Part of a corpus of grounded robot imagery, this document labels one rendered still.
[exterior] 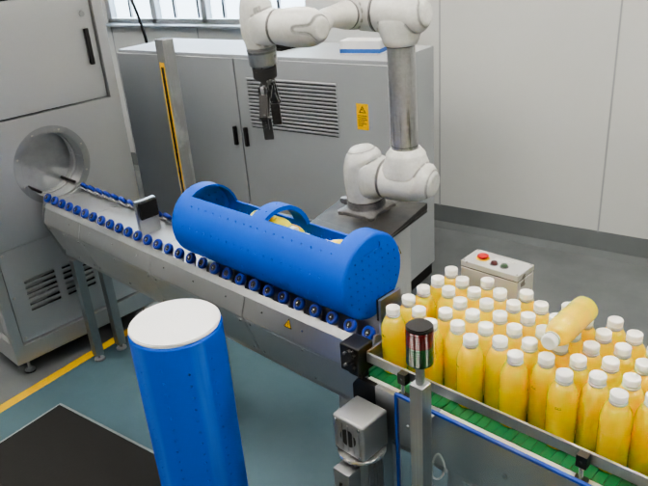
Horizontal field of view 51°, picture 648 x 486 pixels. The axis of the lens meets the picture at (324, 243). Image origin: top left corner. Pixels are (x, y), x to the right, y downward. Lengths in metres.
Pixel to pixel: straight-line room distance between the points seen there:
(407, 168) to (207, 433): 1.17
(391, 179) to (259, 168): 1.87
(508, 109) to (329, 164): 1.40
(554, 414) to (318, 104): 2.59
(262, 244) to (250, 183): 2.21
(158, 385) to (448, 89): 3.39
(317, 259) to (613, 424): 0.94
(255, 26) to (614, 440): 1.44
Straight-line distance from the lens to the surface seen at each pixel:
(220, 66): 4.33
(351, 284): 2.03
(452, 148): 5.00
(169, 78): 3.18
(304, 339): 2.26
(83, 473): 3.06
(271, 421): 3.31
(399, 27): 2.42
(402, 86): 2.49
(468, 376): 1.82
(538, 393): 1.77
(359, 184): 2.66
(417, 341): 1.53
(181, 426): 2.16
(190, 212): 2.54
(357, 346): 1.94
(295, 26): 1.98
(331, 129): 3.89
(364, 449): 1.93
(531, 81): 4.68
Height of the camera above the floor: 2.07
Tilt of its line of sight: 25 degrees down
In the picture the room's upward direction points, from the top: 5 degrees counter-clockwise
